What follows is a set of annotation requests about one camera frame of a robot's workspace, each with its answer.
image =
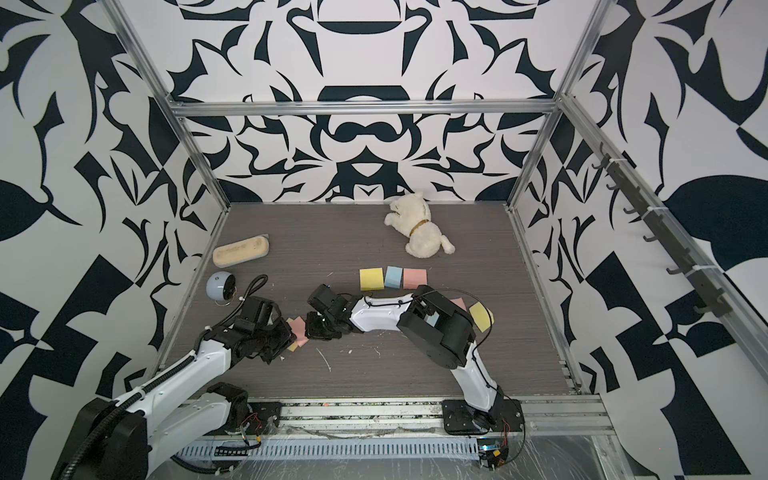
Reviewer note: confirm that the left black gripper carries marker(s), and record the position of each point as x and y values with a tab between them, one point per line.
289	338

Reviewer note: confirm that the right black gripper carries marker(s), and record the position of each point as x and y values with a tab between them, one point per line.
311	333

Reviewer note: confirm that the yellow memo pad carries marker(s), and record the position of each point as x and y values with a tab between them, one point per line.
371	279

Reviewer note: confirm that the blue memo pad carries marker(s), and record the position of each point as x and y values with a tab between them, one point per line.
393	277

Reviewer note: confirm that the pink memo pad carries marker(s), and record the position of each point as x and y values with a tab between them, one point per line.
414	278

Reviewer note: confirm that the torn pink memo page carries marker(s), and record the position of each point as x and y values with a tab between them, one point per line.
459	302

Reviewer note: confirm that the torn yellow memo page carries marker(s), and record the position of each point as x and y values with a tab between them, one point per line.
482	316

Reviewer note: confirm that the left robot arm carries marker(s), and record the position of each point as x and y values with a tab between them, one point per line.
130	436

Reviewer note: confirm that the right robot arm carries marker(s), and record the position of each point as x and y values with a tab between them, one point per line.
438	327

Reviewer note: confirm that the grey round speaker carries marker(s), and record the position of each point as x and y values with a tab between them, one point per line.
221	287

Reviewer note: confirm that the white plush dog toy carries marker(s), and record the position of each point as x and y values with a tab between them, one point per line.
410	215

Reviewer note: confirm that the small circuit board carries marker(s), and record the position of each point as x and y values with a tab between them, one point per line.
492	452

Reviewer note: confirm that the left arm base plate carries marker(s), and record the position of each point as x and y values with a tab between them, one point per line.
254	419

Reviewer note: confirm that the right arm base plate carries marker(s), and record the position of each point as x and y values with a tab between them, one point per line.
461	419

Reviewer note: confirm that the black wall hook rack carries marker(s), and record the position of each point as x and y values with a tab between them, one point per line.
667	232

